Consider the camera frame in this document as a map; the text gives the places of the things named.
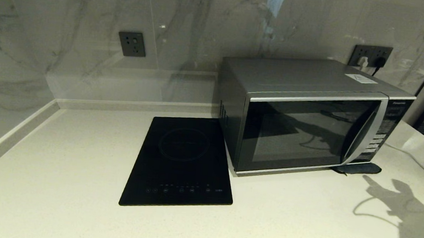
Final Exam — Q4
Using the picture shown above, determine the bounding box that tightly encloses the black induction cooktop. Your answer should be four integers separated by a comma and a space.
118, 112, 240, 214

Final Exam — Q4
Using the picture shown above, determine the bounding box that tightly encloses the white power cable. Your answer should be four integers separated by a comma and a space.
382, 143, 424, 178

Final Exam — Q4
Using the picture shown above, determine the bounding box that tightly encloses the double grey wall socket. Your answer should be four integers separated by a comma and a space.
348, 44, 393, 70

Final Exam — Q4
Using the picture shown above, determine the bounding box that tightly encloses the single grey wall socket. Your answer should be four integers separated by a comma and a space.
117, 31, 147, 58

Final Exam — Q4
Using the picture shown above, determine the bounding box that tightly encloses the silver microwave oven body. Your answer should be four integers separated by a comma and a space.
212, 52, 419, 188

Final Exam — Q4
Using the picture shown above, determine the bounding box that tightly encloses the black flat pad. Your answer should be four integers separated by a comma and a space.
330, 160, 383, 178

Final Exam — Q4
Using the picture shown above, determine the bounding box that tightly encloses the white sheet of paper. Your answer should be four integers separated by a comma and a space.
344, 73, 379, 86

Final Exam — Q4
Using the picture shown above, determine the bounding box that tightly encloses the black power plug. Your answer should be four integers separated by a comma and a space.
371, 56, 387, 77

